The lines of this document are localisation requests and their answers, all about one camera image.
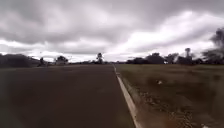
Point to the broad low tree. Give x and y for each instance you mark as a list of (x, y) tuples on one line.
[(61, 60)]

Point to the white painted edge line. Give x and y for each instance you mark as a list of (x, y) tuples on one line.
[(128, 100)]

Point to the dry grass verge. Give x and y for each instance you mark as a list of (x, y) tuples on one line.
[(181, 85)]

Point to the small dark tree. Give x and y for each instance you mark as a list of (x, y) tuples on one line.
[(41, 62)]

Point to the row of dark trees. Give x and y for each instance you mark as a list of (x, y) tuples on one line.
[(155, 59)]

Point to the lone slim tree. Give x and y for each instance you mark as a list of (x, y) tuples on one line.
[(99, 58)]

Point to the dark wooded hill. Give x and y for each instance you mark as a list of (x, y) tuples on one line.
[(16, 61)]

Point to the dark asphalt road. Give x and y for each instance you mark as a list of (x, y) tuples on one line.
[(66, 96)]

